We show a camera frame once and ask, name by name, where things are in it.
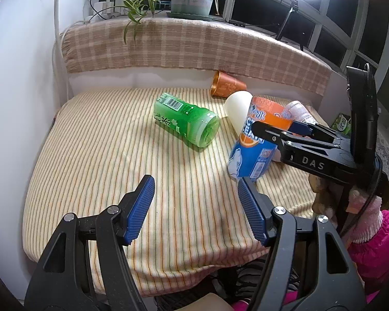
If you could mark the person's right forearm pink sleeve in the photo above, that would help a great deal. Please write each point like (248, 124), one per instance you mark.
(376, 243)

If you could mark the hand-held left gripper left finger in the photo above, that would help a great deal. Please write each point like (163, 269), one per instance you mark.
(141, 210)

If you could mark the striped table cloth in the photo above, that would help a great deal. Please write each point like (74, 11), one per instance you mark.
(116, 155)

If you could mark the copper metal cup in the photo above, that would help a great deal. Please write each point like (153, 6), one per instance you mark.
(228, 86)

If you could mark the white lace cloth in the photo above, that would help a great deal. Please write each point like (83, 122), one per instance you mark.
(387, 158)

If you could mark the plaid cloth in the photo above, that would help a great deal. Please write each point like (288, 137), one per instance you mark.
(188, 45)

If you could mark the white power strip with chargers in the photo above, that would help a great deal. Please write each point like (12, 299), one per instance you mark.
(103, 8)

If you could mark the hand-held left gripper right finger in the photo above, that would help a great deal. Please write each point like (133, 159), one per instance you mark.
(251, 214)

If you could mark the potted spider plant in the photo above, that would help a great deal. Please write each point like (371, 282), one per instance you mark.
(192, 0)

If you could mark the black tripod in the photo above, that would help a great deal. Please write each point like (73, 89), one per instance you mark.
(290, 19)

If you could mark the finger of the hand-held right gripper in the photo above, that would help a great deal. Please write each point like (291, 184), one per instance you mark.
(266, 132)
(300, 127)

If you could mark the white cup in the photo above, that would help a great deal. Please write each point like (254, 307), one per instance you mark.
(238, 107)

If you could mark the green carton box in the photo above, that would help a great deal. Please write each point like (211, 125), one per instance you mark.
(342, 124)

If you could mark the orange and blue cup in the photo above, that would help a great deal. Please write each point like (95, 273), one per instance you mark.
(251, 158)

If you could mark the green plastic bottle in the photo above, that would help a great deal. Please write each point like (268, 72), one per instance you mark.
(188, 121)

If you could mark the person's right hand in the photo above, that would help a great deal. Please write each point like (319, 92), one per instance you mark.
(321, 197)

